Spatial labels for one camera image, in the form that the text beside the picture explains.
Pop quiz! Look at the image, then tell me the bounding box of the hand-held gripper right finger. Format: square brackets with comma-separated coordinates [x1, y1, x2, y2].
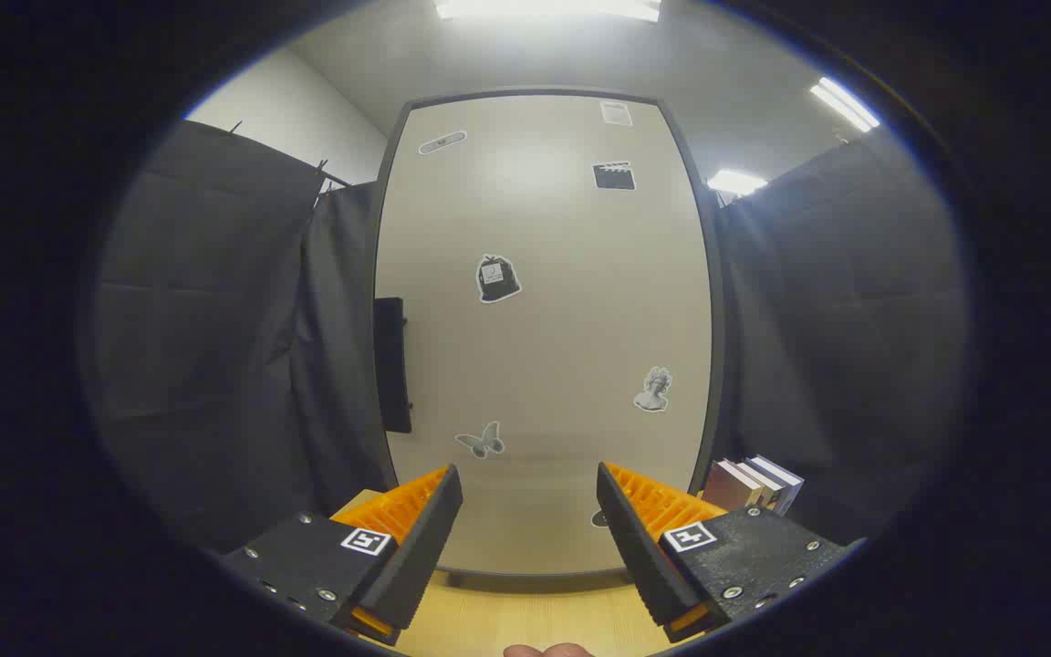
[596, 461, 855, 644]

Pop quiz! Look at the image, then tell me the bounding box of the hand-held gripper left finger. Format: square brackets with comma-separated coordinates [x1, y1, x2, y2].
[220, 464, 464, 647]

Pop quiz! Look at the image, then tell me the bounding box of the black door handle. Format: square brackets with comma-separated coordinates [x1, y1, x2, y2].
[373, 297, 413, 434]

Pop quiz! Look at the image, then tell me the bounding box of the thin beige book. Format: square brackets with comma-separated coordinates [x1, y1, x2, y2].
[735, 459, 786, 512]

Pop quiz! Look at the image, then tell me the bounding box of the grey cabinet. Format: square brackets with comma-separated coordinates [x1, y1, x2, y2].
[370, 85, 729, 585]

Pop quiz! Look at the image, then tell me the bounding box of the black backdrop cloth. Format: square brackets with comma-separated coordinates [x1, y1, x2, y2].
[92, 119, 973, 553]

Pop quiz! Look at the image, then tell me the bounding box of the small ceiling light panel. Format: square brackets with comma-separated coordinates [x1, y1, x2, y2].
[706, 169, 768, 197]

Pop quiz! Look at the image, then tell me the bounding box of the long ceiling light strip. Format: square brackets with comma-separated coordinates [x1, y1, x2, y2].
[808, 78, 880, 133]

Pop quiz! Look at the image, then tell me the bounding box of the large ceiling light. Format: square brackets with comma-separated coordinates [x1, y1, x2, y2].
[434, 0, 663, 24]

